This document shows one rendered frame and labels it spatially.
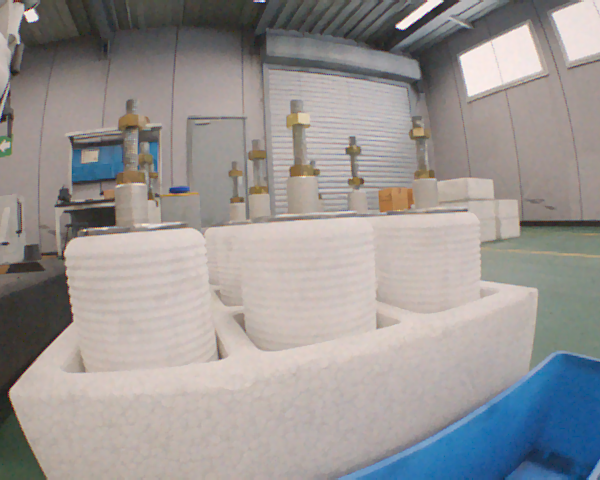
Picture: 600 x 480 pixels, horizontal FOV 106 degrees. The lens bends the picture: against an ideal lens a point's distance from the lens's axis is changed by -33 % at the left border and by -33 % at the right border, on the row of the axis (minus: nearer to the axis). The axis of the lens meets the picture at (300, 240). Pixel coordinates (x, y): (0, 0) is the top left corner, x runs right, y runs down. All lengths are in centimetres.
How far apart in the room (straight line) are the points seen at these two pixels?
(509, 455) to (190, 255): 30
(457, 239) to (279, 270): 14
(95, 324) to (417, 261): 22
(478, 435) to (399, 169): 652
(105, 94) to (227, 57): 222
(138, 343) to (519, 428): 29
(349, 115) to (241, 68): 215
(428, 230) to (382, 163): 622
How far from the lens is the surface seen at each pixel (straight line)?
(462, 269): 27
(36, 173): 606
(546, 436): 38
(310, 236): 19
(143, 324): 18
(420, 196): 29
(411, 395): 22
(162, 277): 18
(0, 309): 55
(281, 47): 595
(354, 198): 39
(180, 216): 59
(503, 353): 29
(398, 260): 27
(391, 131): 678
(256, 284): 21
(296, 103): 25
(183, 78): 593
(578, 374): 34
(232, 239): 31
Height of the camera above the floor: 25
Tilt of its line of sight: 3 degrees down
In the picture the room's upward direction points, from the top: 4 degrees counter-clockwise
